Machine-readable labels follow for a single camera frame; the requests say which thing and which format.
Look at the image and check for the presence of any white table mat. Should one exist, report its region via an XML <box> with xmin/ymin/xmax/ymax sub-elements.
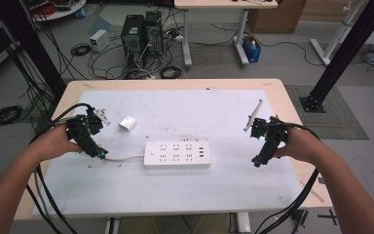
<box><xmin>32</xmin><ymin>89</ymin><xmax>304</xmax><ymax>218</ymax></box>

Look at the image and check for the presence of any white power strip cable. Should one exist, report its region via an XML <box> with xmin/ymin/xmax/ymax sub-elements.
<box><xmin>104</xmin><ymin>154</ymin><xmax>146</xmax><ymax>163</ymax></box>

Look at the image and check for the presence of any person's right hand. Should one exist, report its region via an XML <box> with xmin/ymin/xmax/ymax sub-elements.
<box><xmin>275</xmin><ymin>127</ymin><xmax>324</xmax><ymax>164</ymax></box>

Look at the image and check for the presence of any round white table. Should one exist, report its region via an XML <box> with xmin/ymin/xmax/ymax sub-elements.
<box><xmin>21</xmin><ymin>0</ymin><xmax>88</xmax><ymax>22</ymax></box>

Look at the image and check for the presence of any grey floor mat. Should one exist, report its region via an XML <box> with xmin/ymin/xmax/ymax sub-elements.
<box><xmin>283</xmin><ymin>84</ymin><xmax>370</xmax><ymax>141</ymax></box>

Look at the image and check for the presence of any white metal stand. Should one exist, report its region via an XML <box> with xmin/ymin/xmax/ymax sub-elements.
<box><xmin>309</xmin><ymin>0</ymin><xmax>362</xmax><ymax>66</ymax></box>

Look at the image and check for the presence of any small black cable coil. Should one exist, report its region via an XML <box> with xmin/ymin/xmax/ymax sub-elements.
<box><xmin>70</xmin><ymin>42</ymin><xmax>93</xmax><ymax>58</ymax></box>

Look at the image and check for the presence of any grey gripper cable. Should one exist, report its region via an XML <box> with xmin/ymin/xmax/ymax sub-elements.
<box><xmin>33</xmin><ymin>170</ymin><xmax>52</xmax><ymax>225</ymax></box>

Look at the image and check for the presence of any black computer tower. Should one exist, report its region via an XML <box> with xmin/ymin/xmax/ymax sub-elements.
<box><xmin>143</xmin><ymin>11</ymin><xmax>165</xmax><ymax>57</ymax></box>
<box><xmin>120</xmin><ymin>14</ymin><xmax>146</xmax><ymax>56</ymax></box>

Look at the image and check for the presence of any thin wooden stick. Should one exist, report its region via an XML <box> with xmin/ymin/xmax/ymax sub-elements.
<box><xmin>299</xmin><ymin>179</ymin><xmax>325</xmax><ymax>204</ymax></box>

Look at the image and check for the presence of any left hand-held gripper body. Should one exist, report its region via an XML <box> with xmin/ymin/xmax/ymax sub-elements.
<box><xmin>65</xmin><ymin>106</ymin><xmax>111</xmax><ymax>159</ymax></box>

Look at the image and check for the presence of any white charger plug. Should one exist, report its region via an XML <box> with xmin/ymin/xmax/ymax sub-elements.
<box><xmin>118</xmin><ymin>116</ymin><xmax>138</xmax><ymax>134</ymax></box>

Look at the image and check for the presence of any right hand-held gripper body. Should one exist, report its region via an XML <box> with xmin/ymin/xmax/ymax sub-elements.
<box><xmin>243</xmin><ymin>98</ymin><xmax>288</xmax><ymax>161</ymax></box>

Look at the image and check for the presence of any white box device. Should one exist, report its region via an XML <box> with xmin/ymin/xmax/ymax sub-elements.
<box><xmin>89</xmin><ymin>28</ymin><xmax>110</xmax><ymax>53</ymax></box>

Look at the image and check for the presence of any person's left hand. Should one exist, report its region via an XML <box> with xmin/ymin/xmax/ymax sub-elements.
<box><xmin>33</xmin><ymin>123</ymin><xmax>84</xmax><ymax>162</ymax></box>

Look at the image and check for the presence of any white table leg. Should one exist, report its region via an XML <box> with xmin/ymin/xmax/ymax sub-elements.
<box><xmin>236</xmin><ymin>212</ymin><xmax>251</xmax><ymax>234</ymax></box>
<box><xmin>104</xmin><ymin>216</ymin><xmax>122</xmax><ymax>234</ymax></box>

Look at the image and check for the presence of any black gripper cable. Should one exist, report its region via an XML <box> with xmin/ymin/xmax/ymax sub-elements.
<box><xmin>25</xmin><ymin>101</ymin><xmax>94</xmax><ymax>234</ymax></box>
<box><xmin>256</xmin><ymin>121</ymin><xmax>321</xmax><ymax>234</ymax></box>

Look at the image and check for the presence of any cardboard box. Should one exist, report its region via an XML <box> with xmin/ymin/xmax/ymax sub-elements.
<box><xmin>247</xmin><ymin>0</ymin><xmax>308</xmax><ymax>34</ymax></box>

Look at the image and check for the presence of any blue box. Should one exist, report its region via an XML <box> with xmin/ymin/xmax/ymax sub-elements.
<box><xmin>242</xmin><ymin>35</ymin><xmax>262</xmax><ymax>63</ymax></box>

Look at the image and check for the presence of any wooden desk with white legs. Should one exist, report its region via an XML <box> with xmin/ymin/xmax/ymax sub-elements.
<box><xmin>173</xmin><ymin>0</ymin><xmax>280</xmax><ymax>69</ymax></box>

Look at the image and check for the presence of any black metal pillar with base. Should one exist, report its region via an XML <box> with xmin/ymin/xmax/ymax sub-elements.
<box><xmin>299</xmin><ymin>0</ymin><xmax>374</xmax><ymax>114</ymax></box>

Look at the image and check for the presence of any large black cable coil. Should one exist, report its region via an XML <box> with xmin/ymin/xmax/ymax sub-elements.
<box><xmin>0</xmin><ymin>104</ymin><xmax>24</xmax><ymax>128</ymax></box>

